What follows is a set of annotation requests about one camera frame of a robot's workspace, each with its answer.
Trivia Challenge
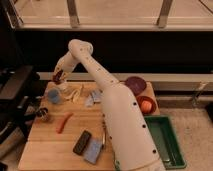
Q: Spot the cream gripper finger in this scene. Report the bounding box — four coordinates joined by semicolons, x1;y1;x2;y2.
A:
59;71;68;83
52;67;60;82

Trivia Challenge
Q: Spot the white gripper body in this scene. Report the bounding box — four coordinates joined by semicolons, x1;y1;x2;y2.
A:
55;52;79;73

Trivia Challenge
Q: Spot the dark red grape bunch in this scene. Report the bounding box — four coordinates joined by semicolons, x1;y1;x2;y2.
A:
53;70;63;84

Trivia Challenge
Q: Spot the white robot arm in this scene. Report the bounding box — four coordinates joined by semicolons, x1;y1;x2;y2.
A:
57;39;166;171

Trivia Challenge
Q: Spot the white paper cup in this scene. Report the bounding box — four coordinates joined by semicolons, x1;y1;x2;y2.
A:
56;82;68;91

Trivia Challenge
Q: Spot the blue plastic cup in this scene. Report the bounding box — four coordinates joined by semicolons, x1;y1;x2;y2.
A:
47;89;60;104

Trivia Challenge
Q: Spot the peeled banana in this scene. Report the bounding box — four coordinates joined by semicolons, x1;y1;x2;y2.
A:
65;85;84;103

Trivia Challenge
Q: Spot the crumpled blue cloth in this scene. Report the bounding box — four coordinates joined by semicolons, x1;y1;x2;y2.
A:
85;89;101;107

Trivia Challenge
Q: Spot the black stand left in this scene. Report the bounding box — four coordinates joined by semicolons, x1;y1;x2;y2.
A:
0;65;40;144

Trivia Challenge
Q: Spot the wooden cutting board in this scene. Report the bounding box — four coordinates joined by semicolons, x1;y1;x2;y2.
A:
18;81;161;171

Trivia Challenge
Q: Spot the black rectangular block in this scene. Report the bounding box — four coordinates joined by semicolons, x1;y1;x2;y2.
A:
73;130;91;155

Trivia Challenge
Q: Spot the purple bowl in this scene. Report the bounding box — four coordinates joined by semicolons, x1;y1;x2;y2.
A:
125;76;147;96

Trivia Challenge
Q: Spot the blue sponge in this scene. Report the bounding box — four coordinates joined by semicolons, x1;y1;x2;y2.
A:
83;139;102;164

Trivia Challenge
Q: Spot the red bowl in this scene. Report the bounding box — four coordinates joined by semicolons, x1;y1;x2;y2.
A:
137;96;156;115

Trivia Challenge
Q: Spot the orange fruit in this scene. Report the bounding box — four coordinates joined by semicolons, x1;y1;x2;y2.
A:
141;101;152;113

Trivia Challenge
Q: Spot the green plastic tray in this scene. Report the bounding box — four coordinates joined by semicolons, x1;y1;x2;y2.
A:
114;114;187;171

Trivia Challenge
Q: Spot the black handled fork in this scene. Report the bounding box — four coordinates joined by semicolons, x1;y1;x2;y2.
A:
102;121;106;149

